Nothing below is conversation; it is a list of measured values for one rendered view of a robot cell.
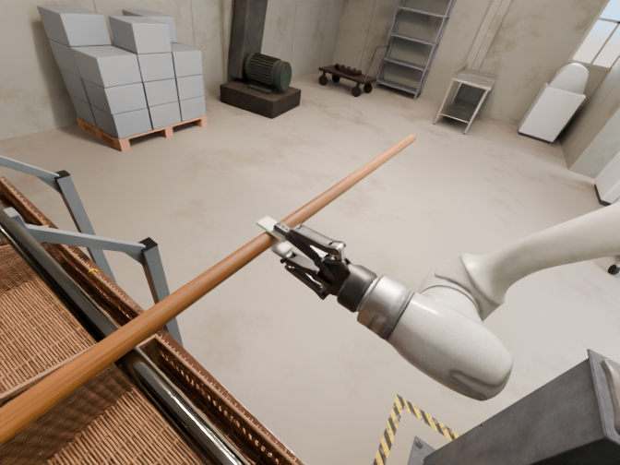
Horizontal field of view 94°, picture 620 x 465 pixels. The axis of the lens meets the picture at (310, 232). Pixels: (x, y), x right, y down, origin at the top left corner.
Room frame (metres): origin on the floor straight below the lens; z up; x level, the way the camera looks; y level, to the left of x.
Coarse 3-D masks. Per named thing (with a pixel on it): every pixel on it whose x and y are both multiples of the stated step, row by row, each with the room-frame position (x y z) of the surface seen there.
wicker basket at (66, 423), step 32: (160, 352) 0.39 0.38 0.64; (96, 384) 0.24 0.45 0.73; (128, 384) 0.29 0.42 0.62; (192, 384) 0.32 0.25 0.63; (64, 416) 0.17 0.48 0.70; (96, 416) 0.21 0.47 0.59; (128, 416) 0.22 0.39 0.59; (160, 416) 0.24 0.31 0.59; (224, 416) 0.26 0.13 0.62; (0, 448) 0.09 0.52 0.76; (32, 448) 0.11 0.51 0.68; (64, 448) 0.13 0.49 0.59; (96, 448) 0.15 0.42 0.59; (128, 448) 0.16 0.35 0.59; (160, 448) 0.17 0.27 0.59; (256, 448) 0.21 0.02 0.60
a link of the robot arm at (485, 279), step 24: (600, 216) 0.32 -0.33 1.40; (528, 240) 0.37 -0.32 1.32; (552, 240) 0.34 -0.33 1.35; (576, 240) 0.31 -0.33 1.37; (600, 240) 0.30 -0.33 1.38; (456, 264) 0.39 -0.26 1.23; (480, 264) 0.38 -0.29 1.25; (504, 264) 0.36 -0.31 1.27; (528, 264) 0.35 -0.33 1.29; (552, 264) 0.33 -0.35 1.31; (456, 288) 0.34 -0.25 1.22; (480, 288) 0.34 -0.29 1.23; (504, 288) 0.35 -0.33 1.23; (480, 312) 0.32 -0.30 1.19
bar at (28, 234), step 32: (0, 160) 0.65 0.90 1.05; (64, 192) 0.73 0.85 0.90; (0, 224) 0.31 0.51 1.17; (32, 256) 0.26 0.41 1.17; (96, 256) 0.74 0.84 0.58; (160, 256) 0.54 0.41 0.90; (64, 288) 0.22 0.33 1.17; (160, 288) 0.51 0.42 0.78; (96, 320) 0.19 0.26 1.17; (128, 352) 0.15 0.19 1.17; (160, 384) 0.13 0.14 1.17; (192, 416) 0.10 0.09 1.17; (192, 448) 0.07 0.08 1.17; (224, 448) 0.08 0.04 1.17
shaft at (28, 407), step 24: (408, 144) 1.02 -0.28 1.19; (360, 168) 0.73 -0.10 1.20; (336, 192) 0.59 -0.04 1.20; (288, 216) 0.46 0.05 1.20; (312, 216) 0.50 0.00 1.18; (264, 240) 0.37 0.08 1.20; (216, 264) 0.30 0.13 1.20; (240, 264) 0.31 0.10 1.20; (192, 288) 0.24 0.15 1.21; (144, 312) 0.19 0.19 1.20; (168, 312) 0.20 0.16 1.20; (120, 336) 0.16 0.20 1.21; (144, 336) 0.17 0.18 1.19; (72, 360) 0.12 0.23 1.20; (96, 360) 0.13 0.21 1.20; (48, 384) 0.09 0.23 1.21; (72, 384) 0.10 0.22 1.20; (0, 408) 0.07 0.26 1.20; (24, 408) 0.07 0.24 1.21; (48, 408) 0.08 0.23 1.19; (0, 432) 0.05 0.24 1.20
